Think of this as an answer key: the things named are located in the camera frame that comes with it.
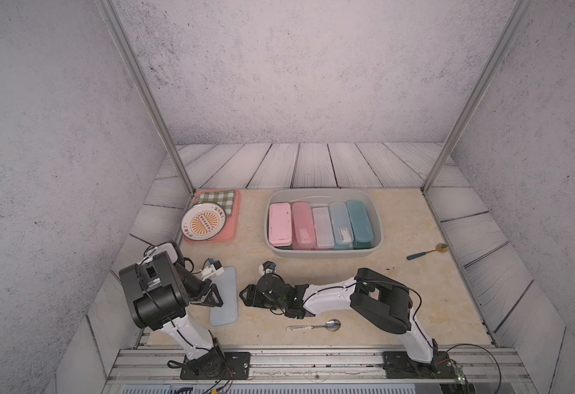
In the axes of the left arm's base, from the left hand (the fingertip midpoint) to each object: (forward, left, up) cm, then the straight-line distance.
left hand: (215, 303), depth 82 cm
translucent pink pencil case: (+30, -39, 0) cm, 49 cm away
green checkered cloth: (+51, +6, -2) cm, 51 cm away
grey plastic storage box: (+48, -40, 0) cm, 62 cm away
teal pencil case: (+25, -54, +1) cm, 60 cm away
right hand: (+1, -10, 0) cm, 10 cm away
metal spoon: (-7, -38, -1) cm, 39 cm away
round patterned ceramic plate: (+36, +13, -2) cm, 38 cm away
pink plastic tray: (+36, +1, -4) cm, 36 cm away
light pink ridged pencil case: (+30, -21, +4) cm, 36 cm away
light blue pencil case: (+7, -2, -1) cm, 7 cm away
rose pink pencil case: (+24, -30, +3) cm, 39 cm away
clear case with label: (+28, -46, 0) cm, 54 cm away
